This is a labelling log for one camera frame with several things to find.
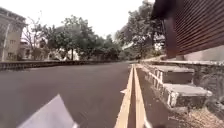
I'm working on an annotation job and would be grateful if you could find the dry dirt verge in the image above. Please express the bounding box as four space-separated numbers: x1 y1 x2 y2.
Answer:
168 106 224 128

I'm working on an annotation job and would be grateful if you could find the large tree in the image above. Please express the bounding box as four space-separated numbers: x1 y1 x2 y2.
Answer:
114 0 166 61

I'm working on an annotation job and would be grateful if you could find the row of trees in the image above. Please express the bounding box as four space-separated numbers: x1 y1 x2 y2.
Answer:
21 14 123 62

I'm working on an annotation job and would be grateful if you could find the stone block stepped wall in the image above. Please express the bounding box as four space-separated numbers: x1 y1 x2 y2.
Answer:
139 59 224 112

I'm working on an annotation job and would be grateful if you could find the beige building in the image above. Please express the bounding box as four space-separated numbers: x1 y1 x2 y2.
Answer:
0 7 28 63

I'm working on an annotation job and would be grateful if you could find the building with dark shutter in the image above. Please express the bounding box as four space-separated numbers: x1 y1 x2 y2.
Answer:
150 0 224 61

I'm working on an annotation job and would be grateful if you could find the low stone kerb wall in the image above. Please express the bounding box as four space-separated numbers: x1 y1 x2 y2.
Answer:
0 59 118 71

